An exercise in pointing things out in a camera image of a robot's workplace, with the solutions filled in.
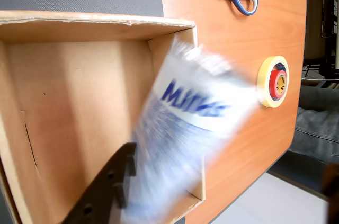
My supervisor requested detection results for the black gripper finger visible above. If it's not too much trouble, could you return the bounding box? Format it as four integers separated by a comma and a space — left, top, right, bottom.
62, 142, 137, 224

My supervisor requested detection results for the white blue Milkis can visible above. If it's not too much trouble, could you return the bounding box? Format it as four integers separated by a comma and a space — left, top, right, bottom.
121, 35, 262, 224

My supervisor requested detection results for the brown cardboard box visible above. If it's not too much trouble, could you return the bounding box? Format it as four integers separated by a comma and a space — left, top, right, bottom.
0, 10, 207, 224

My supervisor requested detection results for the cream masking tape roll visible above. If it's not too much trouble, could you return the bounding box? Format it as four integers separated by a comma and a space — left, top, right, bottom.
256, 55, 290, 108

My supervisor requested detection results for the red tape roll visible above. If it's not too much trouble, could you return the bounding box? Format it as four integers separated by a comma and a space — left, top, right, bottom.
269, 69, 288, 97

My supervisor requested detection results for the blue jeans leg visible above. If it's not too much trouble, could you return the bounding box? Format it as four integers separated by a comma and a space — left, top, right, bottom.
288, 85, 339, 164

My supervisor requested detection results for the black metal frame furniture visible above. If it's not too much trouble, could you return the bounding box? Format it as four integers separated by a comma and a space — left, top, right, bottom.
303, 0, 339, 76

